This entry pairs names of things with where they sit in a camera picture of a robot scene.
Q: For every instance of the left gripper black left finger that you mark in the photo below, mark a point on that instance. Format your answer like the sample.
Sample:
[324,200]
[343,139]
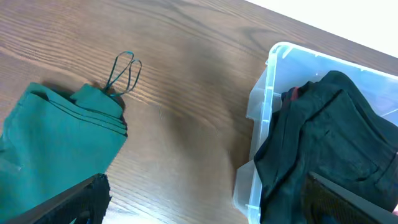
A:
[86,202]

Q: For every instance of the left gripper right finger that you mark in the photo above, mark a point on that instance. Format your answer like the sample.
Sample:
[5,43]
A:
[326,202]

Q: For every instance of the black garment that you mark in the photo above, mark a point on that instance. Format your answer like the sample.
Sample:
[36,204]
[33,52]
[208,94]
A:
[331,130]

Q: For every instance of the dark green garment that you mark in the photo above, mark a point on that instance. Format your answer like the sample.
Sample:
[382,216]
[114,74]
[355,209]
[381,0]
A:
[52,141]

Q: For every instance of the red plaid flannel shirt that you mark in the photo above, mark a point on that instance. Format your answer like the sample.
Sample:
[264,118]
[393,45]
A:
[289,96]

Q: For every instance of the clear plastic storage bin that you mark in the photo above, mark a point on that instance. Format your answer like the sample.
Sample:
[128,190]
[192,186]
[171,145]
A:
[289,65]

